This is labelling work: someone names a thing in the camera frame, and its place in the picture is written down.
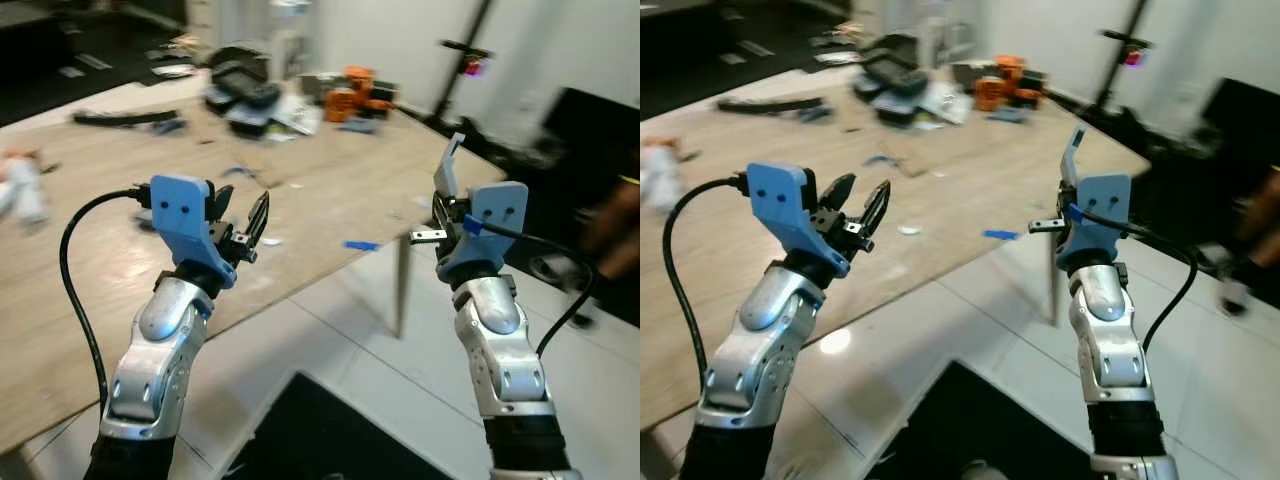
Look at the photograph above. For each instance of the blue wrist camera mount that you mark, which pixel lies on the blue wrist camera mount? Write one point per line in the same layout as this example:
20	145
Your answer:
495	225
1100	215
180	215
780	205

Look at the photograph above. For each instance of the white papers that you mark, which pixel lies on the white papers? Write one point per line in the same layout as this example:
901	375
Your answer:
290	118
940	100

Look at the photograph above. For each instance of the white cabinet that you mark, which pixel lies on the white cabinet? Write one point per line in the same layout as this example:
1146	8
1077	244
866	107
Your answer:
280	30
935	25

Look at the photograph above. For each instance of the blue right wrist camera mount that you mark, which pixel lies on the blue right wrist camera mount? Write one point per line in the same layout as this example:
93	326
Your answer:
1100	215
495	225

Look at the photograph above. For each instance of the brown chair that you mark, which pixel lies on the brown chair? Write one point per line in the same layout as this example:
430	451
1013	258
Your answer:
612	225
1262	215

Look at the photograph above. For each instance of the orange tool set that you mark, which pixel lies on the orange tool set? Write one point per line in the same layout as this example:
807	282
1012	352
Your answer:
355	95
1005	85

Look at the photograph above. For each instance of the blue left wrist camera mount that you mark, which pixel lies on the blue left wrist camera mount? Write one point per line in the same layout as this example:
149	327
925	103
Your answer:
180	215
780	205

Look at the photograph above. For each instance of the white crumpled trash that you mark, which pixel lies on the white crumpled trash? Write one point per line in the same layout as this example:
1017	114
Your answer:
25	190
660	180

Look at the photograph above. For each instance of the metal table leg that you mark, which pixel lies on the metal table leg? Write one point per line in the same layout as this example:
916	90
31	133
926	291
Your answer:
1054	285
402	290

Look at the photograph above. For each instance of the black floor mat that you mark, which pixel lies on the black floor mat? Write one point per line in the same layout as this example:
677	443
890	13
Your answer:
330	440
980	430

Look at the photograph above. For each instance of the black tripod stand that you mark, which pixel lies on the black tripod stand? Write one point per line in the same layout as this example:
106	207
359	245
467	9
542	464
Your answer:
460	60
1118	55

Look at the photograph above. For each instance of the long black strip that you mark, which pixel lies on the long black strip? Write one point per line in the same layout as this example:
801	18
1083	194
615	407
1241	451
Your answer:
120	118
765	104

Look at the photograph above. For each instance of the black chair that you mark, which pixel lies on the black chair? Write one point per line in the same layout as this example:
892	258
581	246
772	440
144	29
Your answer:
1240	130
595	140

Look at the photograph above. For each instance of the blue tape strip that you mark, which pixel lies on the blue tape strip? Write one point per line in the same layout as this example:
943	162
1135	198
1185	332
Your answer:
1000	235
362	245

